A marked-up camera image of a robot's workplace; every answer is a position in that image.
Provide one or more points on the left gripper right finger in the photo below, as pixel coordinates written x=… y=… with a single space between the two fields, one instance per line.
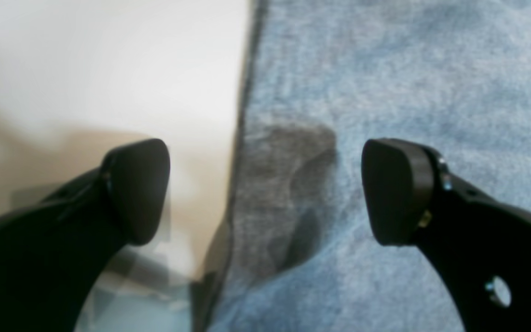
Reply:
x=481 y=248

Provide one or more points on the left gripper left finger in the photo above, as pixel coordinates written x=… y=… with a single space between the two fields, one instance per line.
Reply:
x=52 y=252

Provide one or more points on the grey t-shirt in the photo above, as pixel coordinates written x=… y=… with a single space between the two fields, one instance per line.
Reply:
x=325 y=76

